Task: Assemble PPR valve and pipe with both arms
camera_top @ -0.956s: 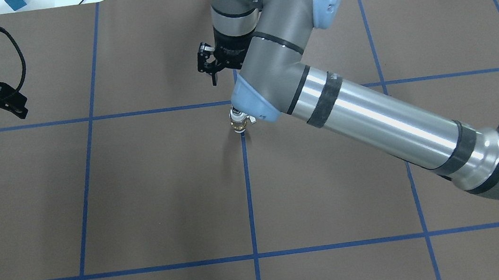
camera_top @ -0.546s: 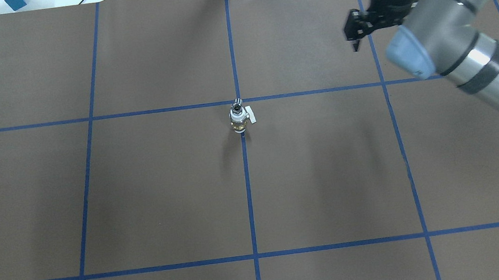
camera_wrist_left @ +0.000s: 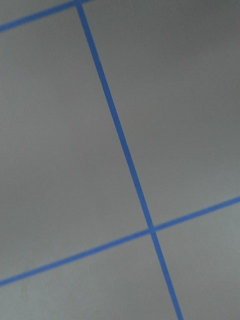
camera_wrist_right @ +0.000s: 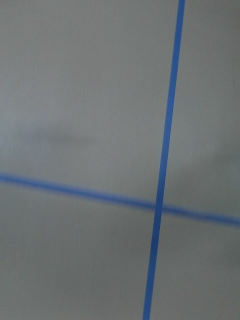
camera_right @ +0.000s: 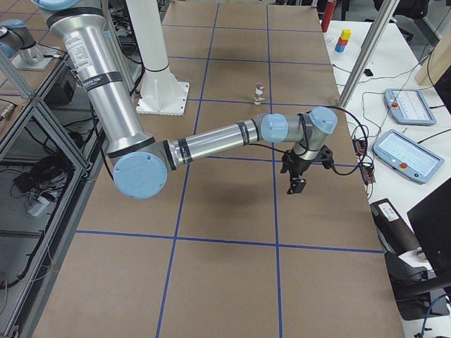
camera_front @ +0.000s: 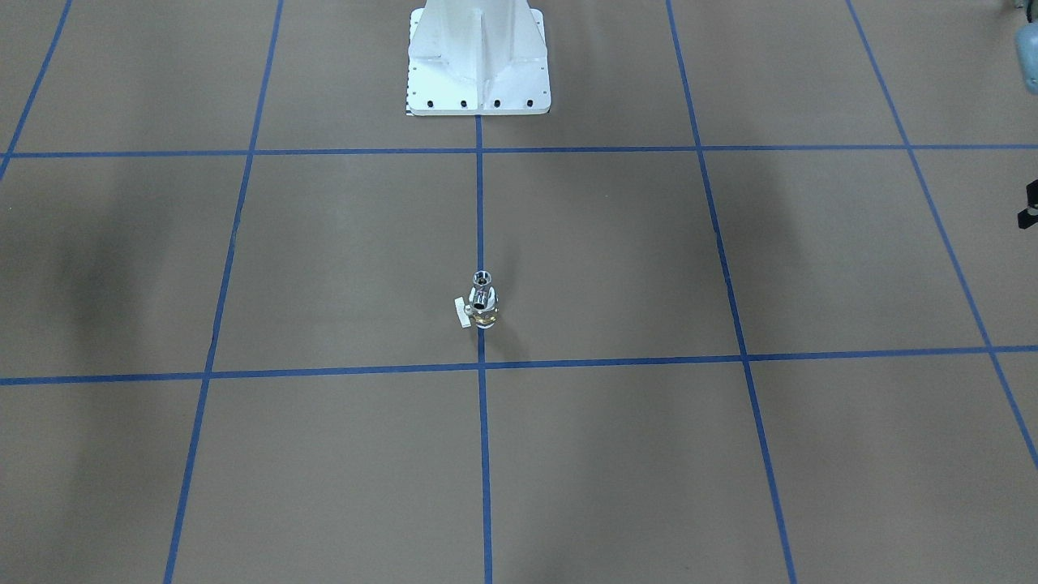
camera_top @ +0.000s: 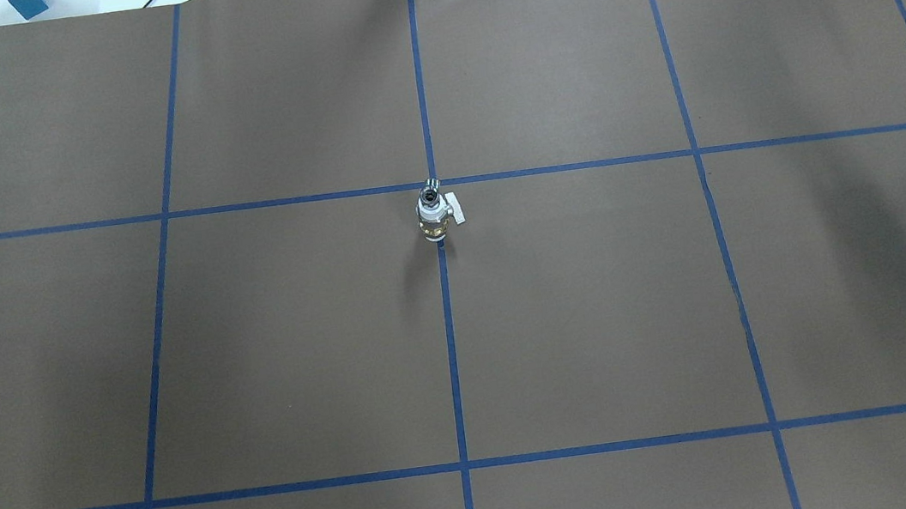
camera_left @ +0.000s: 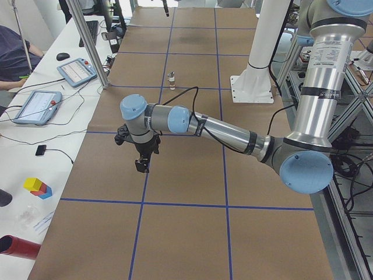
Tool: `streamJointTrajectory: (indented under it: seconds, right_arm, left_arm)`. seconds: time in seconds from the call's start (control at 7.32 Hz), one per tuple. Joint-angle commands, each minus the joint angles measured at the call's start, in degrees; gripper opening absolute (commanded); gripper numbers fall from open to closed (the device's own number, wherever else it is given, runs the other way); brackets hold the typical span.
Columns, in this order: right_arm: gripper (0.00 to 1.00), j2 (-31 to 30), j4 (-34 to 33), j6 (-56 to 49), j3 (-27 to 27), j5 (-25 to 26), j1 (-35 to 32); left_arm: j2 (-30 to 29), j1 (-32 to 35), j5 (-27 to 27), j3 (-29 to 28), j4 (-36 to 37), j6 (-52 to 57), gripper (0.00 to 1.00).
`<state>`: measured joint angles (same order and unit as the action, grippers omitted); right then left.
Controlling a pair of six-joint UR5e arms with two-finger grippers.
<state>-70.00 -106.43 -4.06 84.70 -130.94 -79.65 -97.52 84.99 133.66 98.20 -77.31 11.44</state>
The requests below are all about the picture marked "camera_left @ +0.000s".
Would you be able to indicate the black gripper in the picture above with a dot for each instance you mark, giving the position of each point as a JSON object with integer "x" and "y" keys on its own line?
{"x": 146, "y": 149}

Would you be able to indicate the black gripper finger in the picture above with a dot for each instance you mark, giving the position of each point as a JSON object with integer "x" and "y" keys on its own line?
{"x": 165, "y": 6}

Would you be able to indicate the white PPR pipe fitting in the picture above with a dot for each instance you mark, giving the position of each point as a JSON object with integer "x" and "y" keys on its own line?
{"x": 171, "y": 81}

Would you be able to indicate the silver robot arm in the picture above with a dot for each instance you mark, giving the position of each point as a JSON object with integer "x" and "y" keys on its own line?
{"x": 298, "y": 153}

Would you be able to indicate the black keyboard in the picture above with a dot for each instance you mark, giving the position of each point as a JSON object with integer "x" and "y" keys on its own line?
{"x": 92, "y": 26}

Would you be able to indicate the blue toy block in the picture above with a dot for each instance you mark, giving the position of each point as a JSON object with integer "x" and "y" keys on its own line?
{"x": 47, "y": 194}

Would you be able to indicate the small black puck device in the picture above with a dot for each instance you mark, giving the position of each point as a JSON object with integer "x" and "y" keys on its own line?
{"x": 41, "y": 149}

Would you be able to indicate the red toy block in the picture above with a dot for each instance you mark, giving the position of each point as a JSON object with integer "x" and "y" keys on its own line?
{"x": 41, "y": 190}

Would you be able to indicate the far teach pendant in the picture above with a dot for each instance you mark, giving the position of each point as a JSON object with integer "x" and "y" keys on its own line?
{"x": 77, "y": 72}

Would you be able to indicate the teach pendant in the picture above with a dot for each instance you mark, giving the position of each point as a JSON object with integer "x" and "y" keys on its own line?
{"x": 77, "y": 72}
{"x": 39, "y": 107}

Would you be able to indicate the yellow toy block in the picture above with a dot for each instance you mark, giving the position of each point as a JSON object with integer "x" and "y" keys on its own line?
{"x": 32, "y": 184}

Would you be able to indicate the black computer mouse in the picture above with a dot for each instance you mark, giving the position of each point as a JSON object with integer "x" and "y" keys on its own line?
{"x": 62, "y": 56}

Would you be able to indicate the near teach pendant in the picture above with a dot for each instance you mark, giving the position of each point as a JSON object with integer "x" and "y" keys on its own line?
{"x": 39, "y": 107}

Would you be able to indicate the red cylinder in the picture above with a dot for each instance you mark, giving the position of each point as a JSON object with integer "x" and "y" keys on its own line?
{"x": 17, "y": 247}

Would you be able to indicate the person in dark shirt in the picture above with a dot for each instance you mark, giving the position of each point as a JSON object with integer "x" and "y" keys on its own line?
{"x": 14, "y": 64}

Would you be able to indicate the aluminium frame post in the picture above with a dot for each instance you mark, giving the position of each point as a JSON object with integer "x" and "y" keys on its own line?
{"x": 75, "y": 10}

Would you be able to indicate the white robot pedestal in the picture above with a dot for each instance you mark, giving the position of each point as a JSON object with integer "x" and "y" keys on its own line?
{"x": 254, "y": 85}

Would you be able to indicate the aluminium side frame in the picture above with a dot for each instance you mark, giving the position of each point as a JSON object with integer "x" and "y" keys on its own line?
{"x": 344, "y": 209}

